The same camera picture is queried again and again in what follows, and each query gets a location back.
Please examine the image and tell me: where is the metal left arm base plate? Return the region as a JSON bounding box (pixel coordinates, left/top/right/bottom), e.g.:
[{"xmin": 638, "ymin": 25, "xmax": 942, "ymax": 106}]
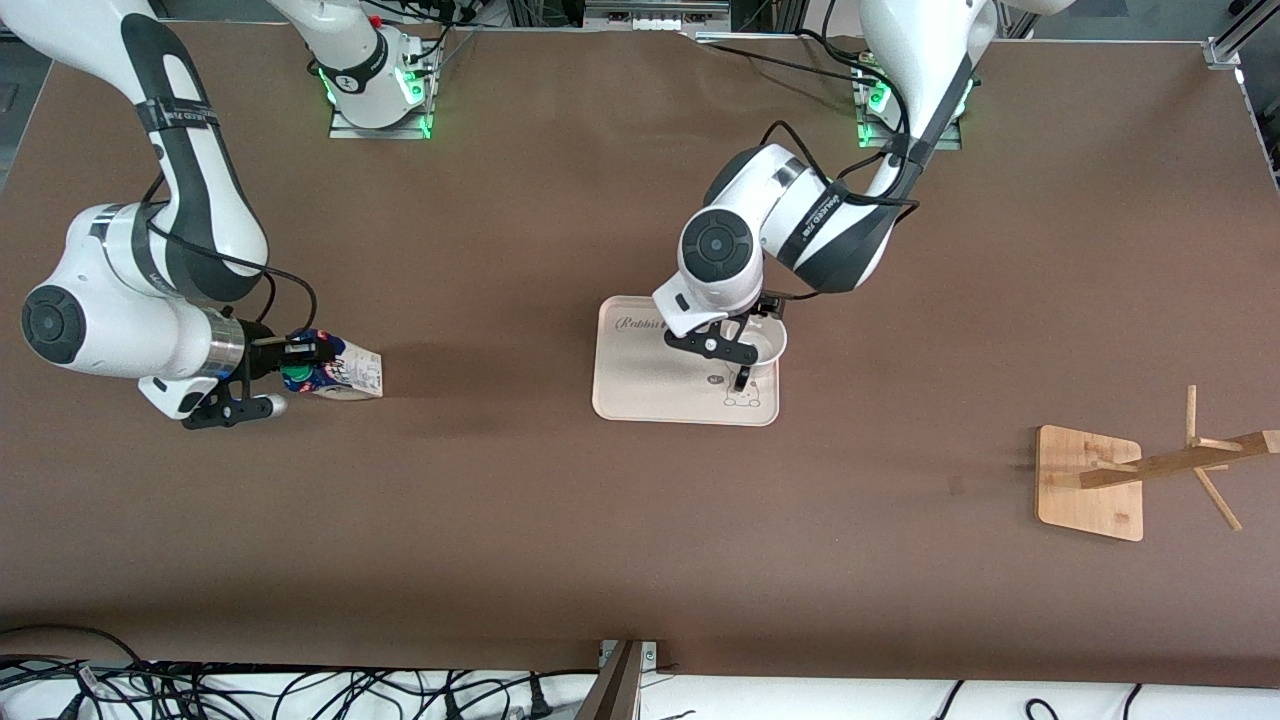
[{"xmin": 853, "ymin": 50, "xmax": 965, "ymax": 152}]

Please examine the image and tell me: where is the wooden cup rack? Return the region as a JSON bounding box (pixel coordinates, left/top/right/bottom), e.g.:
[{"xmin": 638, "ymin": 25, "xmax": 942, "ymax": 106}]
[{"xmin": 1034, "ymin": 385, "xmax": 1280, "ymax": 544}]

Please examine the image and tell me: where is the blue milk carton green cap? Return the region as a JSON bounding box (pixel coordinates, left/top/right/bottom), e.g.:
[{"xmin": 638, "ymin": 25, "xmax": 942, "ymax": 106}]
[{"xmin": 279, "ymin": 329, "xmax": 386, "ymax": 402}]

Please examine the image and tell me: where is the white rabbit print tray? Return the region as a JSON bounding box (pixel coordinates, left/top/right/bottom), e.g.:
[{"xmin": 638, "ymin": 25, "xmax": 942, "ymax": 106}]
[{"xmin": 591, "ymin": 294, "xmax": 780, "ymax": 428}]

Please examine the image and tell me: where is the dark metal beam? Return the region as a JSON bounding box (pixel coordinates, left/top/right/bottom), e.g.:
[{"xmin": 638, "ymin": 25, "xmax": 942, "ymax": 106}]
[{"xmin": 574, "ymin": 640, "xmax": 647, "ymax": 720}]

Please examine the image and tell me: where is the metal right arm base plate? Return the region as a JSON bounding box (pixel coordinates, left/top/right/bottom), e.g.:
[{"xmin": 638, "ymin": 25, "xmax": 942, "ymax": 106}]
[{"xmin": 328, "ymin": 38, "xmax": 434, "ymax": 140}]

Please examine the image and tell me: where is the black cable on table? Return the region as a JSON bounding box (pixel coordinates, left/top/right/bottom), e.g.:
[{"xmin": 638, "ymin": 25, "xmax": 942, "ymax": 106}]
[{"xmin": 698, "ymin": 38, "xmax": 873, "ymax": 85}]

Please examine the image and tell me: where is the small metal bracket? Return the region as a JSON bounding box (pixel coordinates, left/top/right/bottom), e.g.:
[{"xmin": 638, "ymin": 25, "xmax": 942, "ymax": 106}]
[{"xmin": 599, "ymin": 639, "xmax": 659, "ymax": 670}]

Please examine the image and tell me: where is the white ledge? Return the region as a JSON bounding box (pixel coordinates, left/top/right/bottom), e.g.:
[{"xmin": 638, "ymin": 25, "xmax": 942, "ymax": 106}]
[{"xmin": 0, "ymin": 664, "xmax": 1280, "ymax": 720}]

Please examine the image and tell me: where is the white cup black handle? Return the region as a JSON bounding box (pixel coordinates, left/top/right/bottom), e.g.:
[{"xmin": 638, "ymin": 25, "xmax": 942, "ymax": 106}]
[{"xmin": 733, "ymin": 314, "xmax": 789, "ymax": 393}]

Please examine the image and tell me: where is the aluminium frame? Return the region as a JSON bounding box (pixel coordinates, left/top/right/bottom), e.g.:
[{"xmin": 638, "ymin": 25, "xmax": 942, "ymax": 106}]
[{"xmin": 504, "ymin": 0, "xmax": 803, "ymax": 33}]

